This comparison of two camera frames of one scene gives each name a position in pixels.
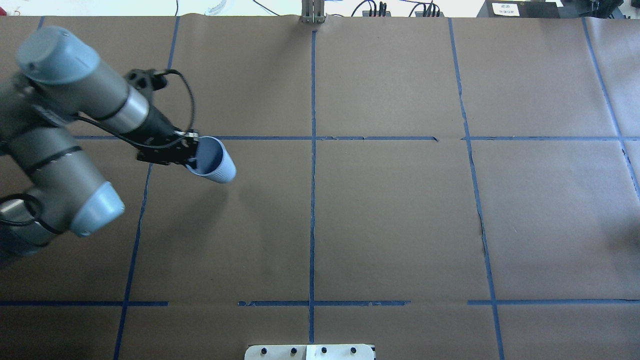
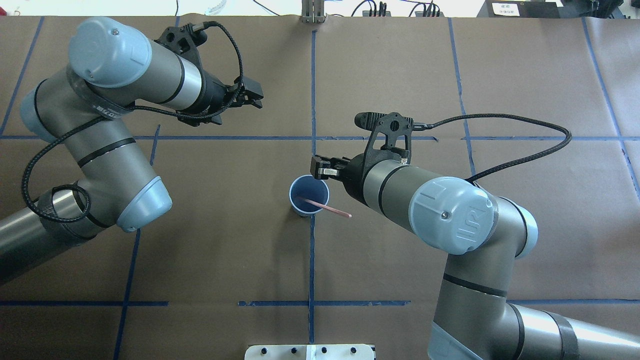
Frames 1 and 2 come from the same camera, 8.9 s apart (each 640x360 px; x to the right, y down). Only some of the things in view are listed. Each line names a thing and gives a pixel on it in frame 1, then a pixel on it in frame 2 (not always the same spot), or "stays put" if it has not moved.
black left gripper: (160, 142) → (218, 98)
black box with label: (520, 9) stays put
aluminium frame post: (313, 11) stays put
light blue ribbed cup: (214, 162) → (306, 187)
